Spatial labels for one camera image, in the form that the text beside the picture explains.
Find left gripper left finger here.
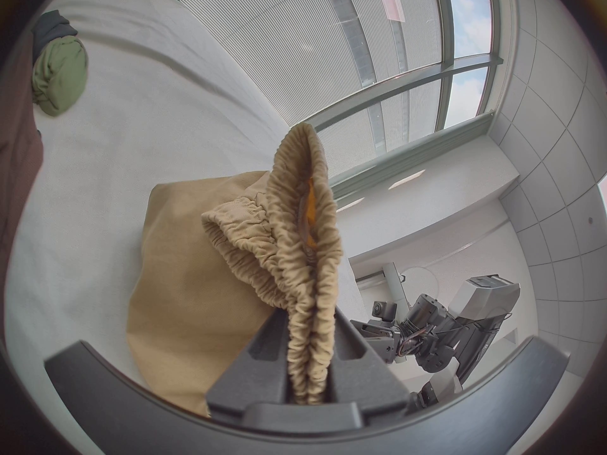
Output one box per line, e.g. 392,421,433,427
206,307,292,413

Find black garment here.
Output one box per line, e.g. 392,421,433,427
32,10,79,60

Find window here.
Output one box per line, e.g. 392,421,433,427
178,0,503,179

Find green garment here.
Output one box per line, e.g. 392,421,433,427
31,35,89,116

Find tan shorts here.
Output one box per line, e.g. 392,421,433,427
127,122,344,418

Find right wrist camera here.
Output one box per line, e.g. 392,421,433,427
371,301,398,323

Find bed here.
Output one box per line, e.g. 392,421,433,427
2,0,361,416

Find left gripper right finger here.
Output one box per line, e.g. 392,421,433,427
329,307,409,413

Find brown knit garment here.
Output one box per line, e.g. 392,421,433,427
0,31,46,274

